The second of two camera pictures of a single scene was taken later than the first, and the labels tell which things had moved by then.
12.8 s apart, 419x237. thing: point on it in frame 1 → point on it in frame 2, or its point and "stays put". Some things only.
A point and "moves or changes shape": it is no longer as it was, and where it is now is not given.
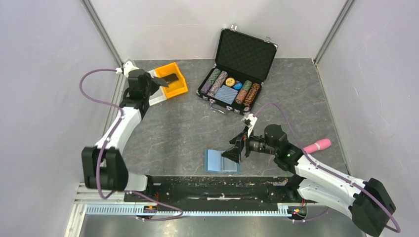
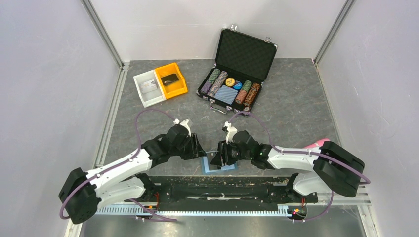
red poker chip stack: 240,96 stays put
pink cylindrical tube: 319,144 stays put
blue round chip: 237,85 stays put
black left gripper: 155,82 → 196,150
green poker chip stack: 214,75 stays put
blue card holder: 215,162 moves or changes shape
